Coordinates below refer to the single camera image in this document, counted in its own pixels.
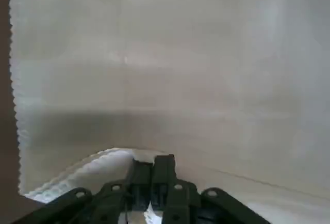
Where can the cream white tablecloth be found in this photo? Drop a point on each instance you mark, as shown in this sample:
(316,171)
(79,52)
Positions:
(180,66)

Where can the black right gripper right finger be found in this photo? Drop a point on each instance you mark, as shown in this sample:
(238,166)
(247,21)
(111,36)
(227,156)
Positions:
(167,177)

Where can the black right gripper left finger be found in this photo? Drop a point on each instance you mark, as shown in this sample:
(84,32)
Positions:
(139,177)

